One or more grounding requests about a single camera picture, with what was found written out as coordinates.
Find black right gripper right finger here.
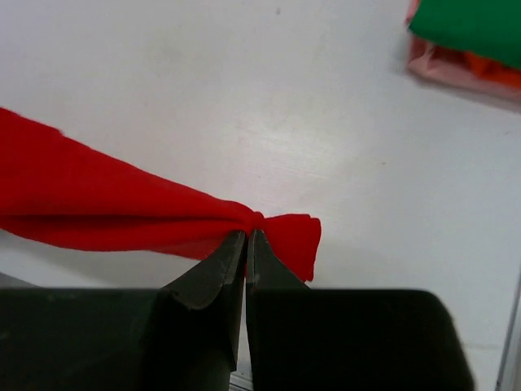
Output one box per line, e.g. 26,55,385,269
246,231,475,390

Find pink folded t-shirt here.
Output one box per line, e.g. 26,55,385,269
405,1,520,101

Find green folded t-shirt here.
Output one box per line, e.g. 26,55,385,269
409,0,520,68

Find red t-shirt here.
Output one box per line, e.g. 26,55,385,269
1,109,322,281

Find orange folded t-shirt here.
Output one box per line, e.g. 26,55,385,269
463,52,521,89

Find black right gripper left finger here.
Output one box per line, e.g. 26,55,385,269
1,232,246,390

